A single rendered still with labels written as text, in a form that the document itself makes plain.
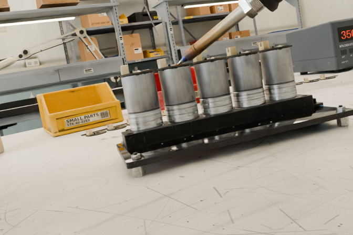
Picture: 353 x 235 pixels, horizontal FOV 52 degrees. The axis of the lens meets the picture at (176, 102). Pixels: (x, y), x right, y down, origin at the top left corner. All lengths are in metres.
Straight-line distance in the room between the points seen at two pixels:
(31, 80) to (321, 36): 2.05
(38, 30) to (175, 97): 4.49
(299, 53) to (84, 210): 0.67
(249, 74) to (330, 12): 6.01
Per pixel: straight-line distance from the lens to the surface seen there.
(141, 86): 0.25
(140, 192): 0.19
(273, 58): 0.29
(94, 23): 4.33
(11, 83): 2.51
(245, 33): 5.34
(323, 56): 0.75
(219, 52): 2.99
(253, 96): 0.28
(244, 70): 0.28
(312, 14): 6.52
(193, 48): 0.25
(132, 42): 4.51
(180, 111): 0.26
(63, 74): 2.54
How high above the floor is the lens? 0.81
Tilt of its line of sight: 5 degrees down
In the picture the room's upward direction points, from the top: 10 degrees counter-clockwise
